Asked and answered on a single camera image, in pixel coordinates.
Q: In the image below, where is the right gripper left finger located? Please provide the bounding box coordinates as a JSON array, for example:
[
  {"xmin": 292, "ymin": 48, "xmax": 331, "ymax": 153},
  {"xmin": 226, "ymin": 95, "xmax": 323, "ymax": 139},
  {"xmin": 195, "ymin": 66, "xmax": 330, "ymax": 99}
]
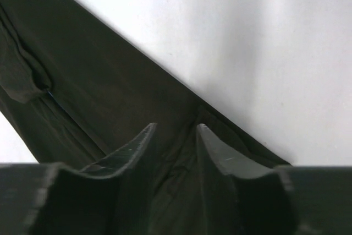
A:
[{"xmin": 1, "ymin": 123, "xmax": 157, "ymax": 234}]

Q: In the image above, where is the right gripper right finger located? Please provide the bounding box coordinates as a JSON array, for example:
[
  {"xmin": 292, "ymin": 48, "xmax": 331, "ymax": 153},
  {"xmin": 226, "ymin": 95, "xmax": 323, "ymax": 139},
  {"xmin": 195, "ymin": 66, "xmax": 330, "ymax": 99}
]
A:
[{"xmin": 197, "ymin": 124, "xmax": 351, "ymax": 234}]

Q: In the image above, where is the black printed t-shirt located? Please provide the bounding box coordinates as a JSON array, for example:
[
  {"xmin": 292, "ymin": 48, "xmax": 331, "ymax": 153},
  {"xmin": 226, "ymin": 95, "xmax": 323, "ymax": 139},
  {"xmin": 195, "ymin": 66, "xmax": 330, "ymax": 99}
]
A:
[{"xmin": 1, "ymin": 0, "xmax": 284, "ymax": 234}]

